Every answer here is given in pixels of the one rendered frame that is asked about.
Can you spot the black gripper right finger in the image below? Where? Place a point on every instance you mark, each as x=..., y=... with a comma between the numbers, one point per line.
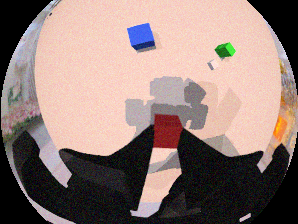
x=205, y=170

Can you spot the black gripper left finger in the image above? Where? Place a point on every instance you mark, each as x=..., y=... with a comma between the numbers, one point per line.
x=125, y=170

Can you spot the blue block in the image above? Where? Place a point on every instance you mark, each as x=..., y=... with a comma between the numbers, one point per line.
x=141, y=36

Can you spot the red block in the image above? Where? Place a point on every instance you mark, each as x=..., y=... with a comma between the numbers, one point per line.
x=167, y=130

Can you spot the green block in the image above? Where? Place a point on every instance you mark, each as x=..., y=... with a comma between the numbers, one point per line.
x=218, y=50
x=227, y=49

